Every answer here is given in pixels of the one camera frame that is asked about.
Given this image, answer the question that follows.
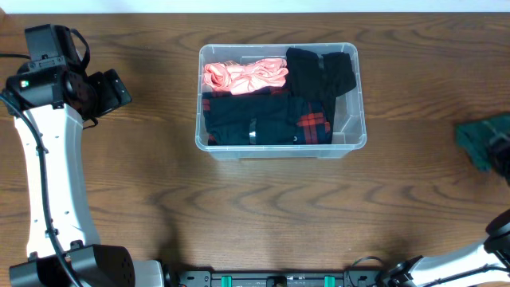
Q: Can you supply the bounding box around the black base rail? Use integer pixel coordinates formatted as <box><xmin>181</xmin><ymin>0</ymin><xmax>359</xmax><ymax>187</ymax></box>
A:
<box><xmin>178</xmin><ymin>269</ymin><xmax>382</xmax><ymax>287</ymax></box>

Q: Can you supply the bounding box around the pink garment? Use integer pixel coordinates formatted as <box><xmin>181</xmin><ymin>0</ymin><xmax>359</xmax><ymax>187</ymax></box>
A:
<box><xmin>202</xmin><ymin>57</ymin><xmax>288</xmax><ymax>95</ymax></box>

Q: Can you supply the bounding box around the dark navy garment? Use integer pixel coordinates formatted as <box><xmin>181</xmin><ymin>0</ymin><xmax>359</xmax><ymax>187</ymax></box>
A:
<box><xmin>202</xmin><ymin>92</ymin><xmax>305</xmax><ymax>146</ymax></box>

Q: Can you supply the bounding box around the clear plastic storage container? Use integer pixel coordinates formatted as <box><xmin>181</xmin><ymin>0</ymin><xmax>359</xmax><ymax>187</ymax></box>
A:
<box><xmin>195</xmin><ymin>42</ymin><xmax>367</xmax><ymax>160</ymax></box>

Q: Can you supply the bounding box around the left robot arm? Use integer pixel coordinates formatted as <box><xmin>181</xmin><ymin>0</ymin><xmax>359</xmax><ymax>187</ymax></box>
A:
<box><xmin>1</xmin><ymin>24</ymin><xmax>165</xmax><ymax>286</ymax></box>

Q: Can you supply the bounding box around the black garment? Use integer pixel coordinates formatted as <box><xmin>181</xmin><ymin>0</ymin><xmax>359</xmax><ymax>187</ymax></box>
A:
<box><xmin>320</xmin><ymin>96</ymin><xmax>336</xmax><ymax>126</ymax></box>
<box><xmin>286</xmin><ymin>48</ymin><xmax>357</xmax><ymax>101</ymax></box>

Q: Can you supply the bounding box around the dark green garment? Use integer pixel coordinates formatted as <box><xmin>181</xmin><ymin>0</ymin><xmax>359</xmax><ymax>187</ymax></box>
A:
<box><xmin>455</xmin><ymin>113</ymin><xmax>509</xmax><ymax>171</ymax></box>

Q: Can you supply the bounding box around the red navy plaid shirt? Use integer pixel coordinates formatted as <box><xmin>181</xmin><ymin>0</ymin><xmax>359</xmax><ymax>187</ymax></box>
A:
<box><xmin>208</xmin><ymin>88</ymin><xmax>332</xmax><ymax>146</ymax></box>

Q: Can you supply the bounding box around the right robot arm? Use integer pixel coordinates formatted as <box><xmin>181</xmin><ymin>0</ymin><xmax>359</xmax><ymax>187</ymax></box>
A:
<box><xmin>382</xmin><ymin>128</ymin><xmax>509</xmax><ymax>286</ymax></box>

